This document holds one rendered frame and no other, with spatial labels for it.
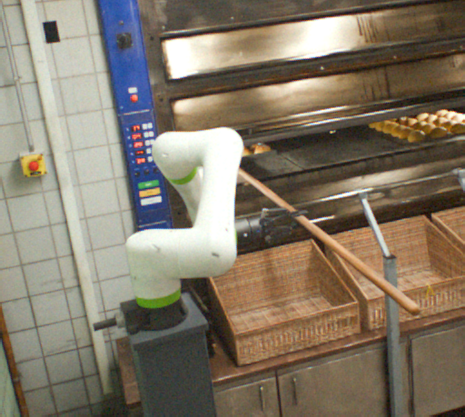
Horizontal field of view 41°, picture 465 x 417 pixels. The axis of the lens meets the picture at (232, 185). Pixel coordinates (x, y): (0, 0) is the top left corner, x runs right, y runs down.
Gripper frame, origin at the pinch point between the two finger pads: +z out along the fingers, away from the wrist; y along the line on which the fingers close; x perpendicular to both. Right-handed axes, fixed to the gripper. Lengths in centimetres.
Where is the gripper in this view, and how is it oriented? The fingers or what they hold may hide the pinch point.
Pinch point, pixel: (299, 218)
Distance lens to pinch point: 237.1
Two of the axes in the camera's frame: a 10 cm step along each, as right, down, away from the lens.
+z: 9.5, -1.9, 2.4
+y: 1.2, 9.5, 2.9
